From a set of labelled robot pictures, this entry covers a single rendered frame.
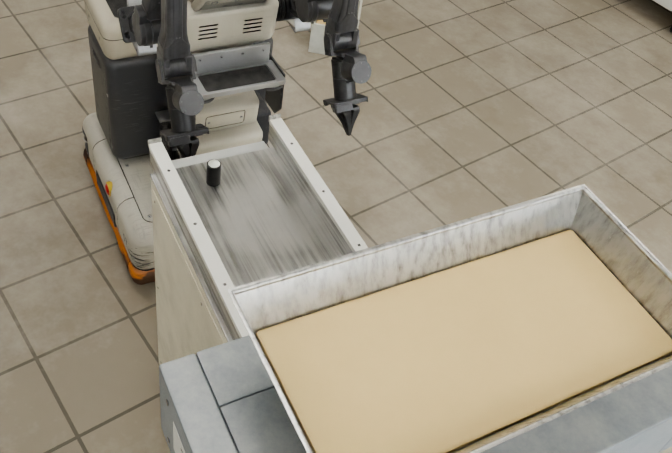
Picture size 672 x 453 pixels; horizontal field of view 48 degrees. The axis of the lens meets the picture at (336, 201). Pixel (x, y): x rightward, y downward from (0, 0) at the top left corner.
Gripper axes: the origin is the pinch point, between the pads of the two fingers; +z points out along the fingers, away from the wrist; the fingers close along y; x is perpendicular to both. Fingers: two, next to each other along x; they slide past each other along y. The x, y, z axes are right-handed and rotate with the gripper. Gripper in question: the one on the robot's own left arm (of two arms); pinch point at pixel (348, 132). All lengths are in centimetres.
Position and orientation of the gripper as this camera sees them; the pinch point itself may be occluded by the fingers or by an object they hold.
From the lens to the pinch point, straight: 199.8
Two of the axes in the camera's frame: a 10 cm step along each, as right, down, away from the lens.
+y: 8.9, -2.3, 4.0
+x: -4.6, -2.7, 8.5
